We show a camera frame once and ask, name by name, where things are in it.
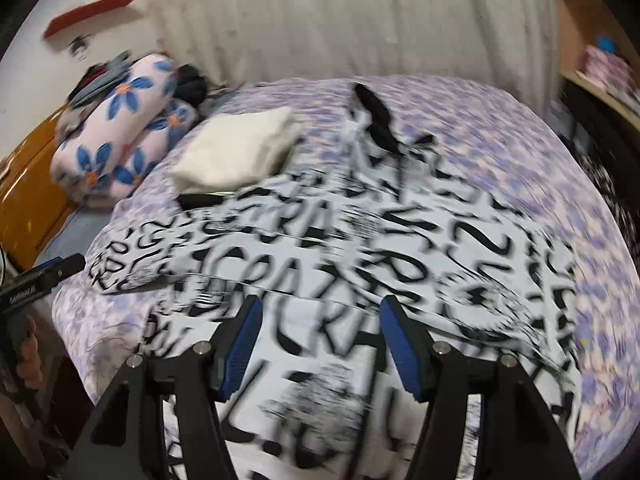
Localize white black graffiti print jacket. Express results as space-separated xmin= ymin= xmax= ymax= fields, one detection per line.
xmin=89 ymin=85 xmax=582 ymax=479

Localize dark clothes pile by blanket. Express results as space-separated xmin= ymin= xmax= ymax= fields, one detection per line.
xmin=67 ymin=50 xmax=131 ymax=108

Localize black white patterned clothes pile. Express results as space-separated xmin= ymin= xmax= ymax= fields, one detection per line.
xmin=573 ymin=145 xmax=639 ymax=266

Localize person left hand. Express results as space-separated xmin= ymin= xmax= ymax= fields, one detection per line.
xmin=16 ymin=314 xmax=44 ymax=391

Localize pink blue flower rolled blanket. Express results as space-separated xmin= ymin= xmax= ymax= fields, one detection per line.
xmin=50 ymin=53 xmax=198 ymax=207

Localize black garment under cream garment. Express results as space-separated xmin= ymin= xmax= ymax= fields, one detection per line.
xmin=176 ymin=192 xmax=234 ymax=211

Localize folded cream white garment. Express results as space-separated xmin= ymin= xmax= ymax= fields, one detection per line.
xmin=169 ymin=106 xmax=303 ymax=193

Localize black garment behind blanket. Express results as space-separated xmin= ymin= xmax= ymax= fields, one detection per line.
xmin=174 ymin=64 xmax=207 ymax=108

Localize purple floral bed cover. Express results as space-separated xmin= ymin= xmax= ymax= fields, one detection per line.
xmin=52 ymin=76 xmax=639 ymax=479

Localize beige pleated curtain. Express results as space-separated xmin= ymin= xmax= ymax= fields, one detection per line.
xmin=146 ymin=0 xmax=559 ymax=110

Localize pink boxes on shelf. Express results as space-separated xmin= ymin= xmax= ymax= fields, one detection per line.
xmin=580 ymin=36 xmax=634 ymax=92

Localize wooden shelf desk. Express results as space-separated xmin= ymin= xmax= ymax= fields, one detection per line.
xmin=558 ymin=0 xmax=639 ymax=128

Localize orange wooden bed frame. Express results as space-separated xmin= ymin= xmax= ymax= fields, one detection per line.
xmin=1 ymin=108 xmax=77 ymax=271

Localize red wall shelf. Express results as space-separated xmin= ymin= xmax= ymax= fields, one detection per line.
xmin=42 ymin=0 xmax=134 ymax=39

